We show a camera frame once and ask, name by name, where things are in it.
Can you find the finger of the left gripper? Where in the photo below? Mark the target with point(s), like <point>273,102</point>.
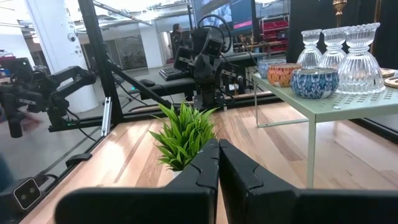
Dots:
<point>202,71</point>
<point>215,71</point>

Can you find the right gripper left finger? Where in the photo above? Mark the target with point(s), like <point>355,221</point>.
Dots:
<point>140,205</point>

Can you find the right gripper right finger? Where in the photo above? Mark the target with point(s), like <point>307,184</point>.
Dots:
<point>280,205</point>

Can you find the light blue patterned candle tin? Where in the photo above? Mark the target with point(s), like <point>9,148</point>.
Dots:
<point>267,67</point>

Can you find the orange patterned candle tin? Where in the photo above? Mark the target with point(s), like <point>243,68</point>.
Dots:
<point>281,76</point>

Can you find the ribbed glass candle holder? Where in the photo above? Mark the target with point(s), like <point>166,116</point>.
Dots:
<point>309,56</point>
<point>360,71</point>
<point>333,54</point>

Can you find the short brass candlestick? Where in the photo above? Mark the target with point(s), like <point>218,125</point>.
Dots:
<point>339,6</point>

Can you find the medium brass candlestick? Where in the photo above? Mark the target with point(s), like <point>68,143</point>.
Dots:
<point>377,18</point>

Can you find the black idle robot arm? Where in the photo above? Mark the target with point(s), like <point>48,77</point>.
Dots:
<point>71,76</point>

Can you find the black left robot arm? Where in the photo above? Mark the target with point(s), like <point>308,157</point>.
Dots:
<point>208,99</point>

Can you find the black keyboard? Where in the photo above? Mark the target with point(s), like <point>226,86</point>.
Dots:
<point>171,73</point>

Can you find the person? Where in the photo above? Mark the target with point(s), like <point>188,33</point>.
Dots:
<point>177,34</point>

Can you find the grey desk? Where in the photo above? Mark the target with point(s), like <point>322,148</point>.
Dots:
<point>146,73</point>

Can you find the black computer mouse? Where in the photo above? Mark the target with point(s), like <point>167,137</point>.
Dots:
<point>147,82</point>

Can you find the white plant pot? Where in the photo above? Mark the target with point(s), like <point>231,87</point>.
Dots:
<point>177,174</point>

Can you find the black computer monitor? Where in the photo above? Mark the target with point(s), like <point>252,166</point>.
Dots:
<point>214,9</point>

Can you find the blue screen computer monitor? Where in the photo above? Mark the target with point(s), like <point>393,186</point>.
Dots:
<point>242,14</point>

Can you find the green artificial plant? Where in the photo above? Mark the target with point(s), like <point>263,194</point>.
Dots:
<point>183,137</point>

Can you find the red storage shelves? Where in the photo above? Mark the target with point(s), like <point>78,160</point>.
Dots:
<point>275,26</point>

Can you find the black partition panel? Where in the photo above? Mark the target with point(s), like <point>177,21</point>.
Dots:
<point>311,15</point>

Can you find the pale green metal shelf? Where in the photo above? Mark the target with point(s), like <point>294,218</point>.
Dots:
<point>342,105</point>

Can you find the white building column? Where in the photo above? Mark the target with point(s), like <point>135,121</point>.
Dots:
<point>56,37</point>

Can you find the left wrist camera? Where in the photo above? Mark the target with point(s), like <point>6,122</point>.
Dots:
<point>214,47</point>

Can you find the black frame clamp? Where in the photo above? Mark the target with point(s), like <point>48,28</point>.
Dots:
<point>77,159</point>

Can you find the silver aluminium bracket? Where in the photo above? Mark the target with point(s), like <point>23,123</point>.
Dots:
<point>106,118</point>

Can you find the table camera box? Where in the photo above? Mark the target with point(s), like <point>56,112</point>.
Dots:
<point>27,193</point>

